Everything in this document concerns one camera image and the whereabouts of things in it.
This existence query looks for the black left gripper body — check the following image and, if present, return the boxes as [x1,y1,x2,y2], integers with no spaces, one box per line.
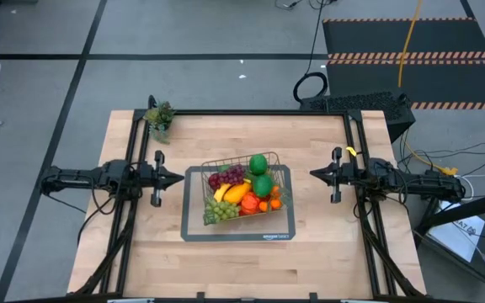
[138,150,168,208]

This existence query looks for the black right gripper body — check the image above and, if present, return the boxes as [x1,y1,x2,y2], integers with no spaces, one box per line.
[329,146,358,205]

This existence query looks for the yellow banana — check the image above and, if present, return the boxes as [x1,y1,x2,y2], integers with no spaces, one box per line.
[213,178,252,204]

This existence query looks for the purple grape bunch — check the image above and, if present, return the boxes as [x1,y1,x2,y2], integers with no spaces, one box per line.
[207,163,247,191]

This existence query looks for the tangerine cluster with leaves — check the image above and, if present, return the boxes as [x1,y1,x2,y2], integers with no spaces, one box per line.
[258,184,284,213]

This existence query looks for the green grape bunch with leaves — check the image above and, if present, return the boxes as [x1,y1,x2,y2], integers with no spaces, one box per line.
[202,197,242,226]

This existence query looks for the yellow orange mango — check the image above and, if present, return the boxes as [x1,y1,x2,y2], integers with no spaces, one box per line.
[223,182,253,205]

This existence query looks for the orange mini pumpkin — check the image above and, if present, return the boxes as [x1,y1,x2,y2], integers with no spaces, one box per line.
[239,191,262,216]

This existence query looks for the green spiky leafy plant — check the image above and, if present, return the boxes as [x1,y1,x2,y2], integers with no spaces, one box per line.
[143,94,177,145]

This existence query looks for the black perforated computer case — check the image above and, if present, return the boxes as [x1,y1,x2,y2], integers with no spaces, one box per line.
[299,91,417,143]

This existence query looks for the beige mat with grey border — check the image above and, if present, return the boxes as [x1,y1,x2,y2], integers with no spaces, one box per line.
[180,164,297,242]

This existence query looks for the black floor mat striped edge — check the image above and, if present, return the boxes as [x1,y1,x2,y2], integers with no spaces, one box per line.
[325,58,485,111]
[321,17,485,61]

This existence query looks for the white paper sheet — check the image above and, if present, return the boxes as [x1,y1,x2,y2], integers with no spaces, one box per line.
[427,199,485,264]

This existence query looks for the black metal stand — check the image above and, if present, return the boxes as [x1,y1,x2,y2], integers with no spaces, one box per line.
[414,189,485,295]

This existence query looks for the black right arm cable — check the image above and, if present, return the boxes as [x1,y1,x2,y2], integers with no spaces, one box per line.
[351,162,408,220]

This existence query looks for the bronze wire basket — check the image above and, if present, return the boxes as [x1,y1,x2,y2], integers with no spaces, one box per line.
[200,151,289,226]

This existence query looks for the black aluminium rig frame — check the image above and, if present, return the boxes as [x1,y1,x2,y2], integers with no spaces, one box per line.
[67,108,427,303]

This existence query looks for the black hanging cable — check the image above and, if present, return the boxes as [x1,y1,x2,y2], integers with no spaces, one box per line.
[291,0,330,104]

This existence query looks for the yellow hanging cable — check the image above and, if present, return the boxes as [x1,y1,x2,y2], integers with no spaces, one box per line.
[397,0,461,177]

